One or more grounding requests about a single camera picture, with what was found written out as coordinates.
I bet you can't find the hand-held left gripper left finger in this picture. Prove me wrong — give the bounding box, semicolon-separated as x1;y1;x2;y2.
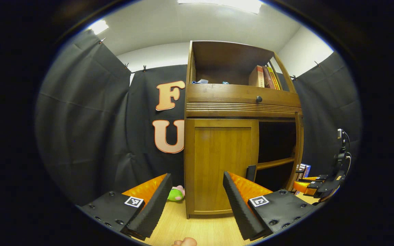
76;173;173;241

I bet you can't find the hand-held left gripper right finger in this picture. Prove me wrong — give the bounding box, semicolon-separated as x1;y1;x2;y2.
223;172;326;241

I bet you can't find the wooden shoe cabinet door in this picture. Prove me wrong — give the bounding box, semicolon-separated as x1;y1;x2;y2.
285;112;304;192
193;119;260;211

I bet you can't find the wooden double-door shoe cabinet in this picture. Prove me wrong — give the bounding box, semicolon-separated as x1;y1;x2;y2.
183;40;304;219

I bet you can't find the green pink plush toy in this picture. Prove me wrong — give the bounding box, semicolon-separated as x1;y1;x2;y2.
167;186;185;202

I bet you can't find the yellow book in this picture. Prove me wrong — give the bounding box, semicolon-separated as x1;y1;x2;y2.
267;67;281;91

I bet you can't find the dark red book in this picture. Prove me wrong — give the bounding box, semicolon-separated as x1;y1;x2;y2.
262;66;275;89

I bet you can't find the black backdrop cloth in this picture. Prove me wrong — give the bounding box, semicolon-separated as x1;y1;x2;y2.
35;29;362;207

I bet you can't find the wide ceiling light panel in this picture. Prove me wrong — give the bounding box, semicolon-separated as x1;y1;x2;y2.
178;0;264;14

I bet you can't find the narrow ceiling light panel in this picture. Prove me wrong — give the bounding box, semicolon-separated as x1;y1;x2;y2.
88;20;109;35

